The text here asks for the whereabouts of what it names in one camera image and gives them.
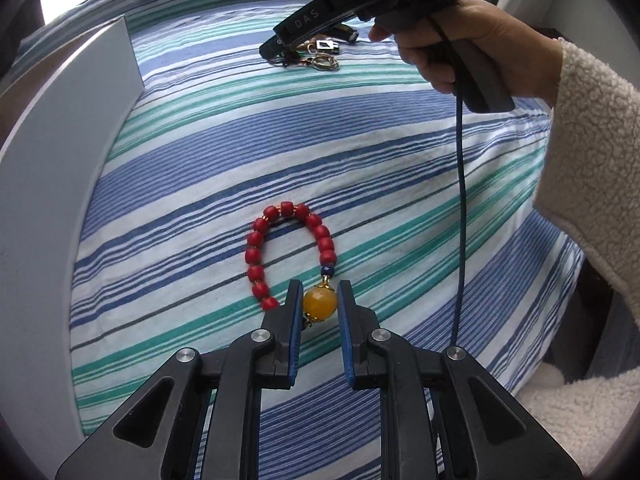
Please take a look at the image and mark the striped blue green bedsheet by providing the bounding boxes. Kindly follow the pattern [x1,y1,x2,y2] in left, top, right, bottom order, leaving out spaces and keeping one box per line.
[10,0,584,448]

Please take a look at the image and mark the cream fleece sleeve forearm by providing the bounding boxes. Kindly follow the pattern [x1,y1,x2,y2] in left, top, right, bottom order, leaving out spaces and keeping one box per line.
[518,42,639,474]

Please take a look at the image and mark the gold earrings and chain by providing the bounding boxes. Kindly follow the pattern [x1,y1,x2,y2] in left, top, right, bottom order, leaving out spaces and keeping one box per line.
[304,54,342,73]

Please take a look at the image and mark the black watch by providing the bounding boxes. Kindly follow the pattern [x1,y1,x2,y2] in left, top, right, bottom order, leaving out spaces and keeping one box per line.
[331,24,359,44]

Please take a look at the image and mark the dark green pendant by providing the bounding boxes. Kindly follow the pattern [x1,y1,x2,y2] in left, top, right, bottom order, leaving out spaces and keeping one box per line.
[267,51,302,68]

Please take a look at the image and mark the right hand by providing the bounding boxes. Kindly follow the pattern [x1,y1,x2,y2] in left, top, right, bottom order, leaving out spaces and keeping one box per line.
[369,0,563,106]

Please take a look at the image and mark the white cardboard box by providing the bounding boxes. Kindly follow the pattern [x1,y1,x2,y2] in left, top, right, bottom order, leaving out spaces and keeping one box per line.
[1,18,143,479]

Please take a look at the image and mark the red bead amber bracelet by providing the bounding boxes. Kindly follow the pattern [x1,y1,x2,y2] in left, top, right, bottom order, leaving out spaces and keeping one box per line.
[243,200,342,328]

